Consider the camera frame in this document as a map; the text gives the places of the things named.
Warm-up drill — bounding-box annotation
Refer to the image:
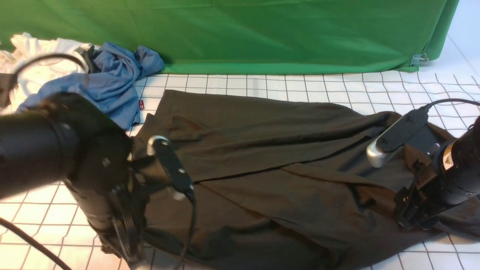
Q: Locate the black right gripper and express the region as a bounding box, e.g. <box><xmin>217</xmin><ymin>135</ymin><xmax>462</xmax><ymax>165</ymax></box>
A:
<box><xmin>394</xmin><ymin>159</ymin><xmax>450</xmax><ymax>230</ymax></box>

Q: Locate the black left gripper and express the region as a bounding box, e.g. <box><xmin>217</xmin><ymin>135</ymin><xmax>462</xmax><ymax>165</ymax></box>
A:
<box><xmin>65</xmin><ymin>165</ymin><xmax>149</xmax><ymax>269</ymax></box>

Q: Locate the dark gray long-sleeved shirt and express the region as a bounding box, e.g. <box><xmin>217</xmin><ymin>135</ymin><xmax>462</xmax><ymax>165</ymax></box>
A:
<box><xmin>132</xmin><ymin>90</ymin><xmax>479</xmax><ymax>270</ymax></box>

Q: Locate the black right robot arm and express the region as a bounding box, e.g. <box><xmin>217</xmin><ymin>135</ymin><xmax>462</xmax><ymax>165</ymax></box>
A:
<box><xmin>394</xmin><ymin>118</ymin><xmax>480</xmax><ymax>230</ymax></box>

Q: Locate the blue shirt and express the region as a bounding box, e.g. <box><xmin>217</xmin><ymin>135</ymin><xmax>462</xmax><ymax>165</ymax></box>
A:
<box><xmin>16</xmin><ymin>42</ymin><xmax>165</xmax><ymax>129</ymax></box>

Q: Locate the white shirt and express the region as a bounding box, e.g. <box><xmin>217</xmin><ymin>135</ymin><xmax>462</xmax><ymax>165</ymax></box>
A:
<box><xmin>0</xmin><ymin>33</ymin><xmax>98</xmax><ymax>114</ymax></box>

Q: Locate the white grid tablecloth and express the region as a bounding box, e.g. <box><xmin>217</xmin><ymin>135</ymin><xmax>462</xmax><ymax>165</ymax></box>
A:
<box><xmin>0</xmin><ymin>71</ymin><xmax>480</xmax><ymax>270</ymax></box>

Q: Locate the metal binder clip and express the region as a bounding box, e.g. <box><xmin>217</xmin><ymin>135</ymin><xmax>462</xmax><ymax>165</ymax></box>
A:
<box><xmin>409</xmin><ymin>53</ymin><xmax>430</xmax><ymax>67</ymax></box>

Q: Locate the dark garment at left edge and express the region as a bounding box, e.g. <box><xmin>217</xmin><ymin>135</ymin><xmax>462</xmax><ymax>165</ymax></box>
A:
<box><xmin>0</xmin><ymin>73</ymin><xmax>18</xmax><ymax>109</ymax></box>

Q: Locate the green backdrop cloth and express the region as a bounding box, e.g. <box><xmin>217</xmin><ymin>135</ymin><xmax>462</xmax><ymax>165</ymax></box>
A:
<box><xmin>0</xmin><ymin>0</ymin><xmax>458</xmax><ymax>75</ymax></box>

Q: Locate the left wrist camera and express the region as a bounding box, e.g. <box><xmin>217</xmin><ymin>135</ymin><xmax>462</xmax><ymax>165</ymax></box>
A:
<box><xmin>146</xmin><ymin>135</ymin><xmax>195</xmax><ymax>204</ymax></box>

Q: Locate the black right camera cable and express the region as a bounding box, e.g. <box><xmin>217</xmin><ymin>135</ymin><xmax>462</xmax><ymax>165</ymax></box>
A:
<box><xmin>420</xmin><ymin>98</ymin><xmax>480</xmax><ymax>113</ymax></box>

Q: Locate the black camera cable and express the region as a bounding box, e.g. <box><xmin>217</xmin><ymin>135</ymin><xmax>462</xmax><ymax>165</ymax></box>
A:
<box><xmin>420</xmin><ymin>98</ymin><xmax>480</xmax><ymax>113</ymax></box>
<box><xmin>0</xmin><ymin>54</ymin><xmax>197</xmax><ymax>270</ymax></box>

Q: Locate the black left camera cable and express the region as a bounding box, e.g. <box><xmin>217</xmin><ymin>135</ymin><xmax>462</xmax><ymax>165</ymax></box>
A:
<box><xmin>0</xmin><ymin>54</ymin><xmax>197</xmax><ymax>270</ymax></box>

